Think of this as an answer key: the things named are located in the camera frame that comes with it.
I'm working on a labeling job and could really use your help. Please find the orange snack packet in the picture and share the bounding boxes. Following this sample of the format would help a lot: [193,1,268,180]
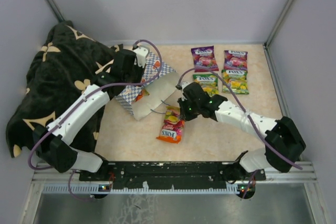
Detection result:
[156,106,185,144]
[134,89,150,103]

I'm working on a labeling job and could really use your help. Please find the white slotted cable duct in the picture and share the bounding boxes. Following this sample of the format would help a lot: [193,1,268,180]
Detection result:
[41,183,257,195]

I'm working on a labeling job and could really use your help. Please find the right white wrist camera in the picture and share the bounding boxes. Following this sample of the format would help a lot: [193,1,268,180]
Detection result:
[176,81,191,92]

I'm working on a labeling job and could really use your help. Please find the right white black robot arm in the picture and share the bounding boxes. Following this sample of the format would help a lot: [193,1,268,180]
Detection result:
[176,82,306,180]

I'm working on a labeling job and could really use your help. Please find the aluminium frame rail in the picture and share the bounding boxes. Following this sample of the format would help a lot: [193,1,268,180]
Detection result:
[32,161,317,183]

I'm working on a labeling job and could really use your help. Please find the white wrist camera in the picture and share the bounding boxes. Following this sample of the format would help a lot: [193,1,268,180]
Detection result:
[176,81,191,92]
[132,46,150,68]

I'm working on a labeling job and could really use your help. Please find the blue checkered paper bag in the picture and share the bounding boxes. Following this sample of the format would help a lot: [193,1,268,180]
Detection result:
[115,52,179,121]

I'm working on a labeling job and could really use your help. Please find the black floral blanket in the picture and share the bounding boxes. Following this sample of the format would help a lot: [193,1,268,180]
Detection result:
[6,21,123,158]

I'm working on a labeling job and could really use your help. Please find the green Fox's candy packet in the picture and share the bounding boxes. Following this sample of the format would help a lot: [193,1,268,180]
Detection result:
[193,74,219,97]

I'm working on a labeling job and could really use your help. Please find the purple snack packet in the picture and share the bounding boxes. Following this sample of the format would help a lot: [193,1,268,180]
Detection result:
[224,50,248,71]
[191,46,219,72]

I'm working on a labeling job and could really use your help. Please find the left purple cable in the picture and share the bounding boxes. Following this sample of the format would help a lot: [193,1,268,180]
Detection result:
[27,39,163,202]

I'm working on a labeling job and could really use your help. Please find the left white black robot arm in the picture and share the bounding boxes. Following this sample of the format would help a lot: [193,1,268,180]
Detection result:
[32,46,150,180]

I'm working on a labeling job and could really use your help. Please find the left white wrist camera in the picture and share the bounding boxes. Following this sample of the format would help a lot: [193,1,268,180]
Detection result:
[132,46,150,68]

